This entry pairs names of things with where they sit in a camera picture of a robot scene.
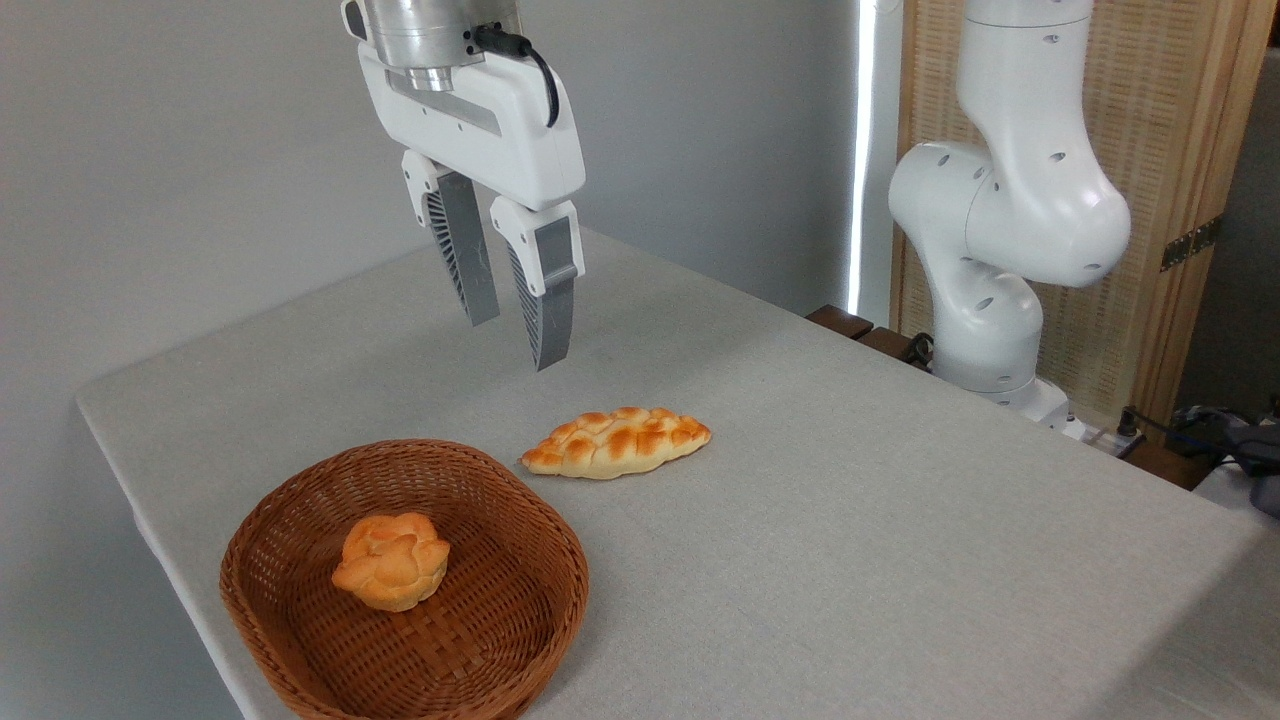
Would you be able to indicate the grey blue fabric item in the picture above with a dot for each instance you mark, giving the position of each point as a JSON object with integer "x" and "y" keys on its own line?
{"x": 1255, "y": 450}

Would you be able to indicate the round orange bread bun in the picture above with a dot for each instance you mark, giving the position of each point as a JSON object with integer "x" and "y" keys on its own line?
{"x": 390, "y": 565}

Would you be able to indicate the long braided bread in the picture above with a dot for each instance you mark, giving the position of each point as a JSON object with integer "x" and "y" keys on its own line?
{"x": 620, "y": 445}

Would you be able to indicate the white power strip with plug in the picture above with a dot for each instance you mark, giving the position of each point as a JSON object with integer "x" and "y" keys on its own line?
{"x": 1115, "y": 440}

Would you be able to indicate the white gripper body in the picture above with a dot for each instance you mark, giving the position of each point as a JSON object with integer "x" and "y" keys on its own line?
{"x": 520, "y": 140}

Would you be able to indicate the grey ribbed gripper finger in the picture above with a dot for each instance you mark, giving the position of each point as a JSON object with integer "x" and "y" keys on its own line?
{"x": 468, "y": 260}
{"x": 552, "y": 320}

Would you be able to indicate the bamboo folding screen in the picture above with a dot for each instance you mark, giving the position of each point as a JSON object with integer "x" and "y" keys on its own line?
{"x": 1150, "y": 100}

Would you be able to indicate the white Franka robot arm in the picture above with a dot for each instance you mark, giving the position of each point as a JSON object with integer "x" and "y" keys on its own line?
{"x": 1040, "y": 200}

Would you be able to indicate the grey tablecloth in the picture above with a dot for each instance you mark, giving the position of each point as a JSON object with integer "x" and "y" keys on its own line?
{"x": 800, "y": 550}

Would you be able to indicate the silver metal wrist flange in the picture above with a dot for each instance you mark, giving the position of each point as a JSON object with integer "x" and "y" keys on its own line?
{"x": 425, "y": 35}

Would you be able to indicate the metal screen hinge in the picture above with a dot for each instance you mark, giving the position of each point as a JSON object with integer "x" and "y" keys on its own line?
{"x": 1190, "y": 243}

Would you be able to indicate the brown wicker basket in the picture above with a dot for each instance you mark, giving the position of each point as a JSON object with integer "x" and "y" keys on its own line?
{"x": 290, "y": 540}

